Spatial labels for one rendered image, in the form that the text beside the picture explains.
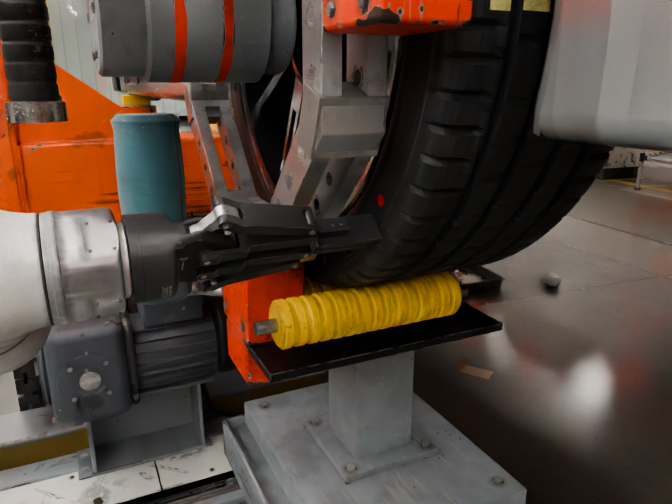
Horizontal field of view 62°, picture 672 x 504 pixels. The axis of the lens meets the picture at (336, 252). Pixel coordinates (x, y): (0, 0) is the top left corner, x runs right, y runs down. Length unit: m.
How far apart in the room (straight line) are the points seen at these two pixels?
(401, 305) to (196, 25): 0.39
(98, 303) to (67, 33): 13.33
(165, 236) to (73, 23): 13.33
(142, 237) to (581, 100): 0.33
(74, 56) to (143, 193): 12.96
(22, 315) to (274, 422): 0.62
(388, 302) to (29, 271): 0.40
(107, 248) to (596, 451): 1.20
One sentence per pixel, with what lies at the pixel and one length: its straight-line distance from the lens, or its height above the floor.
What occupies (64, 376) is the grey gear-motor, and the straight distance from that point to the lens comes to 1.02.
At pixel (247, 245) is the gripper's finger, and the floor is 0.64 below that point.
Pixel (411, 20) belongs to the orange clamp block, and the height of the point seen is 0.82.
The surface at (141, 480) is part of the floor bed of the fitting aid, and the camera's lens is 1.18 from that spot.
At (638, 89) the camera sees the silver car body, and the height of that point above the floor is 0.77.
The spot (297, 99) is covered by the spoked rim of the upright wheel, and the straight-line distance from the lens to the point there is 0.79.
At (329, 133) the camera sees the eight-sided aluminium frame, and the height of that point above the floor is 0.74.
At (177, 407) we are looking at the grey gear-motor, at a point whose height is 0.13.
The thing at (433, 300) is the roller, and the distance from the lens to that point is 0.72.
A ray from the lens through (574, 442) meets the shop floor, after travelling 1.45.
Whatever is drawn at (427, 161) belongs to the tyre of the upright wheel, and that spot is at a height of 0.71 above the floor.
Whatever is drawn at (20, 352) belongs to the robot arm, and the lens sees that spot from 0.59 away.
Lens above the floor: 0.78
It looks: 16 degrees down
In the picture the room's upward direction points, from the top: straight up
